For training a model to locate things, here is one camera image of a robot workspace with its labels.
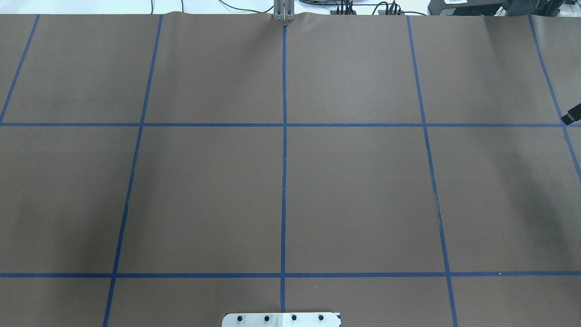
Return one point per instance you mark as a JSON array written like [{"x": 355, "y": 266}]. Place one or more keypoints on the aluminium frame post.
[{"x": 284, "y": 10}]

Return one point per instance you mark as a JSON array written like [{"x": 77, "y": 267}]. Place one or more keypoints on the brown paper table mat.
[{"x": 168, "y": 170}]

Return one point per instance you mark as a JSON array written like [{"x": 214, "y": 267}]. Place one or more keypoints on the black box top right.
[{"x": 464, "y": 7}]

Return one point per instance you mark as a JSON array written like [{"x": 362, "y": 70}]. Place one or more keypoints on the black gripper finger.
[{"x": 573, "y": 115}]

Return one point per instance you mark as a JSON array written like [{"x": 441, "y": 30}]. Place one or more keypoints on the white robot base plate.
[{"x": 283, "y": 319}]

